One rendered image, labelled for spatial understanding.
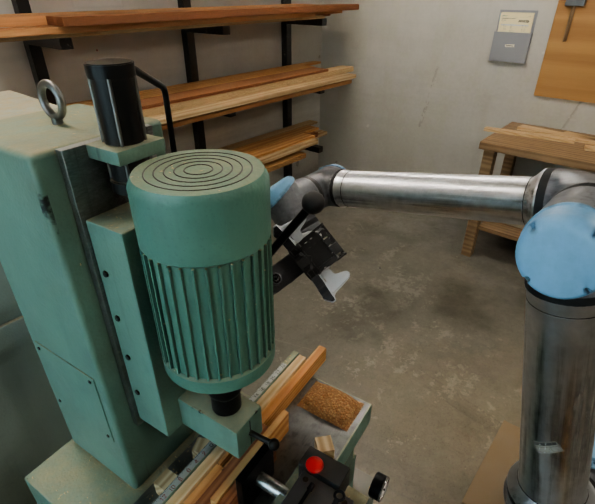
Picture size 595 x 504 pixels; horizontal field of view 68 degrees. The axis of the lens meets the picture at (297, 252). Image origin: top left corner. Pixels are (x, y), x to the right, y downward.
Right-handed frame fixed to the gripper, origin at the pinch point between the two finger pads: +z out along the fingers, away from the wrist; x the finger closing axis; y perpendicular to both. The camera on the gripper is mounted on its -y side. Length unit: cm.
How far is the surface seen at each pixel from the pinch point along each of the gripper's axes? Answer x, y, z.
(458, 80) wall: -29, 162, -283
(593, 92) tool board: 36, 202, -232
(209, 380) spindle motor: 4.3, -19.2, 9.2
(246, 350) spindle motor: 4.2, -12.6, 8.7
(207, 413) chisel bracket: 10.0, -28.7, -4.4
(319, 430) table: 30.1, -20.2, -21.8
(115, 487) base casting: 13, -61, -19
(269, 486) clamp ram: 26.6, -28.3, -4.6
